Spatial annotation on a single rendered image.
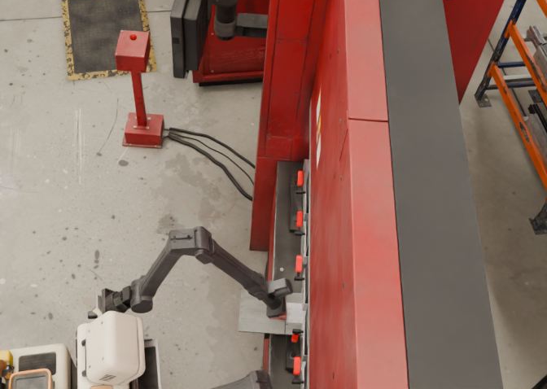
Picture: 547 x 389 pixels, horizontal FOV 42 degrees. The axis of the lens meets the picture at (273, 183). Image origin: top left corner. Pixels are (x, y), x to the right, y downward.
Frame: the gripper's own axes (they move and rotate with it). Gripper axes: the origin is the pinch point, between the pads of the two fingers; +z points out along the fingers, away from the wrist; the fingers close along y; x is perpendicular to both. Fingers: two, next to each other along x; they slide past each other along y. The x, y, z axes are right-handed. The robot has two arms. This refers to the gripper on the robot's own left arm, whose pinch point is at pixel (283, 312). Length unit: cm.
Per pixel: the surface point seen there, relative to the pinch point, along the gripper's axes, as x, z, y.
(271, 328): 4.5, -0.8, -6.5
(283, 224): 6, 13, 50
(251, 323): 11.4, -4.3, -4.9
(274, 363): 8.0, 11.3, -15.9
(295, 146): -2, 5, 85
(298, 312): -4.9, 3.8, 0.9
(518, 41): -112, 96, 202
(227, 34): 22, -25, 140
